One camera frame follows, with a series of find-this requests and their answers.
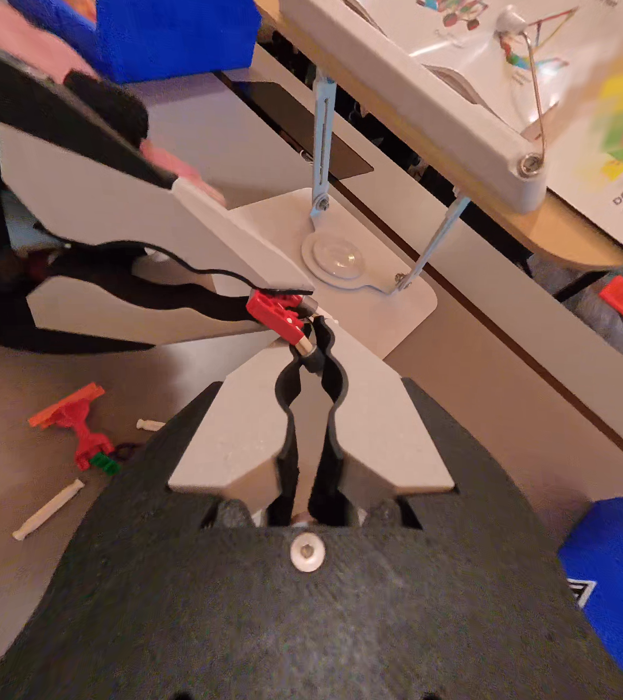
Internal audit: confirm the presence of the white document stand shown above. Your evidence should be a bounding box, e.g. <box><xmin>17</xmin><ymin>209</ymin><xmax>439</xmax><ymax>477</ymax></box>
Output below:
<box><xmin>234</xmin><ymin>0</ymin><xmax>623</xmax><ymax>360</ymax></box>

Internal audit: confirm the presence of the blue plastic bin white tag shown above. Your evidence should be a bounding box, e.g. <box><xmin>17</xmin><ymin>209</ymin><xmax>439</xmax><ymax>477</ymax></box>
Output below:
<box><xmin>557</xmin><ymin>488</ymin><xmax>623</xmax><ymax>700</ymax></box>

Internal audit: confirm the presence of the grey short rod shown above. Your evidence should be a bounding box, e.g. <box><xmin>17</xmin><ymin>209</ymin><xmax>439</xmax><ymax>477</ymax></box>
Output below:
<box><xmin>292</xmin><ymin>296</ymin><xmax>328</xmax><ymax>377</ymax></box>

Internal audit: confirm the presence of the laminated picture card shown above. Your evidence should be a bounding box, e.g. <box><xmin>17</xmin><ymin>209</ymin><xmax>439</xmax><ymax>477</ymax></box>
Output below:
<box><xmin>344</xmin><ymin>0</ymin><xmax>619</xmax><ymax>144</ymax></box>

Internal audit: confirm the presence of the person's left hand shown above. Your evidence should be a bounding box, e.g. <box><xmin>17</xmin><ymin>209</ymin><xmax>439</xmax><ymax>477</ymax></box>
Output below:
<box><xmin>0</xmin><ymin>0</ymin><xmax>228</xmax><ymax>209</ymax></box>

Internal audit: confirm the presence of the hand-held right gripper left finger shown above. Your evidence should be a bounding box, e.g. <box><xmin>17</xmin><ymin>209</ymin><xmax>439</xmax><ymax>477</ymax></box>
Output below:
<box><xmin>167</xmin><ymin>345</ymin><xmax>303</xmax><ymax>527</ymax></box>

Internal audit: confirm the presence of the red hourglass connector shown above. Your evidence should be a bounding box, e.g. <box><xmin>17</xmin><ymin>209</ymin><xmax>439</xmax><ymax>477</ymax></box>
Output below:
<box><xmin>53</xmin><ymin>399</ymin><xmax>116</xmax><ymax>472</ymax></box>

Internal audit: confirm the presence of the red clip connector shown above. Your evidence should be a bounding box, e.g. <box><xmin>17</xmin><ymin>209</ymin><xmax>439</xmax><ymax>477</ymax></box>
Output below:
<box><xmin>246</xmin><ymin>289</ymin><xmax>308</xmax><ymax>346</ymax></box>

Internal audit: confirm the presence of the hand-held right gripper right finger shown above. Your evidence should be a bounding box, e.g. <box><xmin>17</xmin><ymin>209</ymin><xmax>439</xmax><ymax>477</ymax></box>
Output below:
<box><xmin>309</xmin><ymin>314</ymin><xmax>458</xmax><ymax>527</ymax></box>

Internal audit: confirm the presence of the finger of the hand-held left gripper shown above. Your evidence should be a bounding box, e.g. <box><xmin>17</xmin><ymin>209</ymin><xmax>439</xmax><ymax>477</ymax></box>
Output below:
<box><xmin>0</xmin><ymin>122</ymin><xmax>316</xmax><ymax>294</ymax></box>
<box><xmin>26</xmin><ymin>243</ymin><xmax>293</xmax><ymax>347</ymax></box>

